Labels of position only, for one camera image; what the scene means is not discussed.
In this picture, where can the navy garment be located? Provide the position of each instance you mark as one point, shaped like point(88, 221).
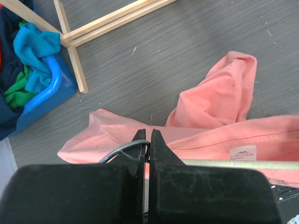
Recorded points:
point(8, 117)

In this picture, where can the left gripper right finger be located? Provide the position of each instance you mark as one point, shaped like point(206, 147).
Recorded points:
point(182, 194)

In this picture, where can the pink t shirt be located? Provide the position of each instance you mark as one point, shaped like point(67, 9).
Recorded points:
point(209, 122)

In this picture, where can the wooden clothes rack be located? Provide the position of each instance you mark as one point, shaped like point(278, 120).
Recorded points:
point(73, 39)

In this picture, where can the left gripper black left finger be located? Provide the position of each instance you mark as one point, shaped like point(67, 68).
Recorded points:
point(99, 193)

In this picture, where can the cream hanger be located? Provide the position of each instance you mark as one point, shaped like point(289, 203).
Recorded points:
point(283, 165)

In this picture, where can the blue plastic bin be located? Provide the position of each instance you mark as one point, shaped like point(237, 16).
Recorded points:
point(62, 87)

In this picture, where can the green garment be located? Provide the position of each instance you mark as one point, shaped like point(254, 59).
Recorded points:
point(16, 91)

